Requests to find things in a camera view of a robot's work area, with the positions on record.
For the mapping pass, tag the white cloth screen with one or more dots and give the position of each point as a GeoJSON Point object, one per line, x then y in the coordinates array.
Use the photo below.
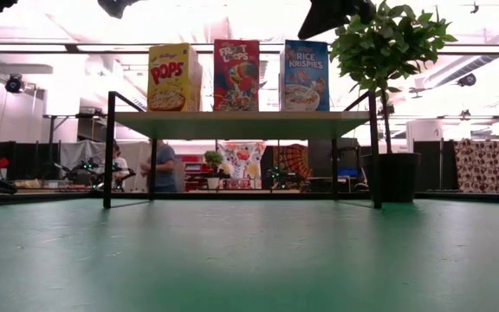
{"type": "Point", "coordinates": [134, 154]}

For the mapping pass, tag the brown dotted cloth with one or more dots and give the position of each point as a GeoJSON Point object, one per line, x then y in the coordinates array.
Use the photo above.
{"type": "Point", "coordinates": [481, 164]}

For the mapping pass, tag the red storage rack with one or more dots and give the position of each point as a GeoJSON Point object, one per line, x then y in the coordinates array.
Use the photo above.
{"type": "Point", "coordinates": [193, 167]}

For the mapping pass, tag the wooden shelf with black legs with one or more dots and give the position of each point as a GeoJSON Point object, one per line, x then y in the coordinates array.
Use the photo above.
{"type": "Point", "coordinates": [249, 125]}

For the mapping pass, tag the black cabinet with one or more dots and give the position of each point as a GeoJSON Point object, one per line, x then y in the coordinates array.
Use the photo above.
{"type": "Point", "coordinates": [345, 156]}

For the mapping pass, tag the colourful floral cloth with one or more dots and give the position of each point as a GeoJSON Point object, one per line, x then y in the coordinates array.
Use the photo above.
{"type": "Point", "coordinates": [245, 160]}

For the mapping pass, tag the black ceiling spotlight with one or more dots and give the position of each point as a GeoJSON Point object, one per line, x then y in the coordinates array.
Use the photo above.
{"type": "Point", "coordinates": [467, 79]}
{"type": "Point", "coordinates": [14, 84]}

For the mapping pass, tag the yellow Corn Pops cereal box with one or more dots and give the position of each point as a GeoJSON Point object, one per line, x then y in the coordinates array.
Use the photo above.
{"type": "Point", "coordinates": [171, 78]}

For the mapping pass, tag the blue Rice Krispies cereal box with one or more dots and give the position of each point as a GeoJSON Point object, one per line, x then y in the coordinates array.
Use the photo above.
{"type": "Point", "coordinates": [306, 78]}

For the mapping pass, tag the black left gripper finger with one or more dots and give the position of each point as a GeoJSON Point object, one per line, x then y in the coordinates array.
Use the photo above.
{"type": "Point", "coordinates": [117, 8]}

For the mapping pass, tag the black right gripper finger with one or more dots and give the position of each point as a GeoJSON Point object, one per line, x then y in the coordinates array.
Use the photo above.
{"type": "Point", "coordinates": [336, 13]}

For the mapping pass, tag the horizontal overhead frame bar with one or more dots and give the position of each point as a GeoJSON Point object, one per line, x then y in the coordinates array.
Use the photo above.
{"type": "Point", "coordinates": [72, 48]}

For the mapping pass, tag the black background robot arm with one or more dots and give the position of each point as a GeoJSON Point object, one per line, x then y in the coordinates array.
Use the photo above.
{"type": "Point", "coordinates": [87, 167]}
{"type": "Point", "coordinates": [282, 175]}

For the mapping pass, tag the black partition panel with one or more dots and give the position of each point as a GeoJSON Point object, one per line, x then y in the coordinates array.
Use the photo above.
{"type": "Point", "coordinates": [24, 156]}
{"type": "Point", "coordinates": [433, 164]}

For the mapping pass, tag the white cabinet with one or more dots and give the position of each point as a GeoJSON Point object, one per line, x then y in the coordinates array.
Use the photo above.
{"type": "Point", "coordinates": [425, 130]}

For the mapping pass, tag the small plant in white pot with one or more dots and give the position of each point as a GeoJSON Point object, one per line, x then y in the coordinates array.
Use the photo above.
{"type": "Point", "coordinates": [213, 158]}

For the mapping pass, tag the green plant in black pot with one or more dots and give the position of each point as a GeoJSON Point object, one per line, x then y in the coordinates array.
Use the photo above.
{"type": "Point", "coordinates": [390, 177]}

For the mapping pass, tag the orange mandala cloth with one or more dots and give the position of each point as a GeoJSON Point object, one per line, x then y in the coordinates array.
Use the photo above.
{"type": "Point", "coordinates": [295, 158]}

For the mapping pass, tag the green table mat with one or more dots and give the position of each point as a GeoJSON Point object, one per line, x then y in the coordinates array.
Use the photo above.
{"type": "Point", "coordinates": [249, 260]}

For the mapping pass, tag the person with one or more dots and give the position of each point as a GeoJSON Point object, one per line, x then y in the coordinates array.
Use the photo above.
{"type": "Point", "coordinates": [163, 164]}
{"type": "Point", "coordinates": [119, 167]}

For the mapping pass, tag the red Froot Loops cereal box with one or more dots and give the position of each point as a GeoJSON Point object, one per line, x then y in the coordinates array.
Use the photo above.
{"type": "Point", "coordinates": [236, 78]}

